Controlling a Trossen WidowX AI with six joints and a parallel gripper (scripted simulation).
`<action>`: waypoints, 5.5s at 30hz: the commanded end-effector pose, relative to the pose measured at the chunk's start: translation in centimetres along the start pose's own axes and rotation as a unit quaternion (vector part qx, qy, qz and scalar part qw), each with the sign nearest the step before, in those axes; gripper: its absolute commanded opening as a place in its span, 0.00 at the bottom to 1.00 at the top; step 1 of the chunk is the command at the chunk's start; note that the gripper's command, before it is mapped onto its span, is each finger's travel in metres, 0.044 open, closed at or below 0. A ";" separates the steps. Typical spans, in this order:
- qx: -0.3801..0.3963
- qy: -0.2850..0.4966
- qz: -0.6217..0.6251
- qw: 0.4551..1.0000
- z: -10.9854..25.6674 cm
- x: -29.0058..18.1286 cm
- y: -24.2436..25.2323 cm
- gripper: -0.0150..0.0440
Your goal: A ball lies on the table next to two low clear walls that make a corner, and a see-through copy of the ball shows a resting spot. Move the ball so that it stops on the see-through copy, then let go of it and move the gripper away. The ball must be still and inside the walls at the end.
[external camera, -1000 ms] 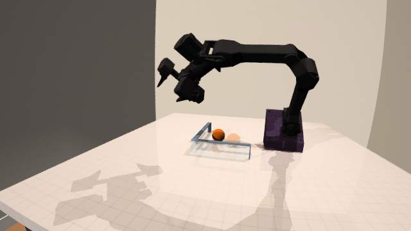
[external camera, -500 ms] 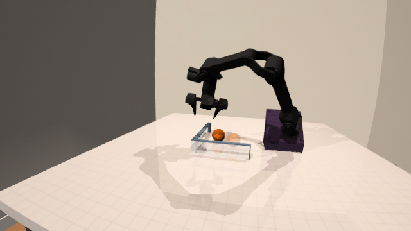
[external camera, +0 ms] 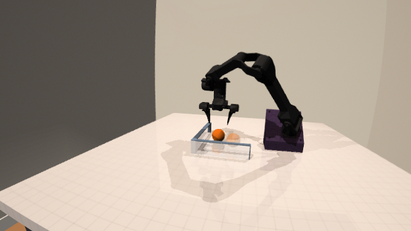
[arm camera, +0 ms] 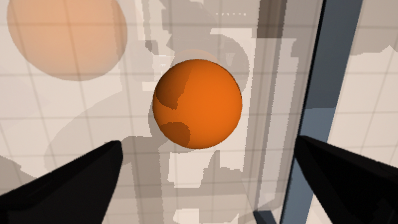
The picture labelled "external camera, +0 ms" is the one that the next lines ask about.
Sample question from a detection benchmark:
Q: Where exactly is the see-through orange ball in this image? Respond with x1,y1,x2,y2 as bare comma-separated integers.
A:
227,133,240,142

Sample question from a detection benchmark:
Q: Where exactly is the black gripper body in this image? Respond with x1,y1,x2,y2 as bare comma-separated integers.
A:
199,92,239,112

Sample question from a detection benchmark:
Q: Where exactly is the glossy orange ball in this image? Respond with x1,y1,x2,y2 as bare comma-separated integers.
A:
212,129,225,141

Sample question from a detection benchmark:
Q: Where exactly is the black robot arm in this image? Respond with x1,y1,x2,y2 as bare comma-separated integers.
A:
201,51,303,139

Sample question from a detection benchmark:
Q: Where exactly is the clear low wall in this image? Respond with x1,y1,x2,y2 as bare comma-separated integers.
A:
191,124,250,160

